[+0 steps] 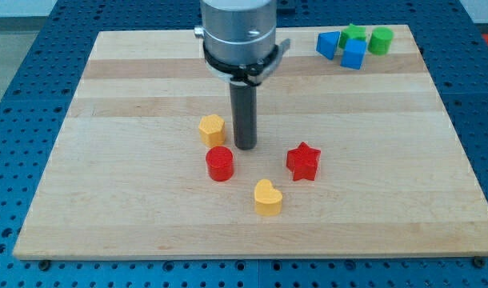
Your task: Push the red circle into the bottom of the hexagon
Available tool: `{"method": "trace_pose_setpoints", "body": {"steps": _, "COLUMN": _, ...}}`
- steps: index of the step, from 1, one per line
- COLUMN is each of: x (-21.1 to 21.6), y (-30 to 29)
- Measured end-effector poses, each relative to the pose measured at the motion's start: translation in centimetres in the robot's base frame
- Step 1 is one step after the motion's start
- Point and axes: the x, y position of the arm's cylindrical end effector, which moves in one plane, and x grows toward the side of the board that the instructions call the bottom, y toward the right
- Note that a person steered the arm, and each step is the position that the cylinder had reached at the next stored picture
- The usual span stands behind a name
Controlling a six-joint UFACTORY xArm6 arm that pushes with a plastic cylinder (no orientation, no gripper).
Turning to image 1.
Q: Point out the blue triangle block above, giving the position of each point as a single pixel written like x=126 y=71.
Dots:
x=327 y=44

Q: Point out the yellow heart block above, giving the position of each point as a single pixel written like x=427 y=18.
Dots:
x=267 y=199

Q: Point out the yellow hexagon block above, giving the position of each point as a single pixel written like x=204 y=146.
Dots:
x=212 y=130

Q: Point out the green star block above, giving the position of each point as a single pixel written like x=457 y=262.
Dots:
x=352 y=32

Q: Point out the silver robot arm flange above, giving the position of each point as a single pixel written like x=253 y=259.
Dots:
x=239 y=40

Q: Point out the green cylinder block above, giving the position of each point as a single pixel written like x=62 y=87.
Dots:
x=380 y=40

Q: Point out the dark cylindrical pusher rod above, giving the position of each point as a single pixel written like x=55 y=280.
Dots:
x=244 y=116

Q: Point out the blue cube block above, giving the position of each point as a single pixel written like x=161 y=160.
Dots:
x=353 y=54

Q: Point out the red cylinder block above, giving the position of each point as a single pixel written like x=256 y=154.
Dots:
x=219 y=161

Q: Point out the wooden board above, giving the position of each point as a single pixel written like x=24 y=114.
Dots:
x=127 y=177

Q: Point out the red star block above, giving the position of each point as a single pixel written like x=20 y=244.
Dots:
x=303 y=162

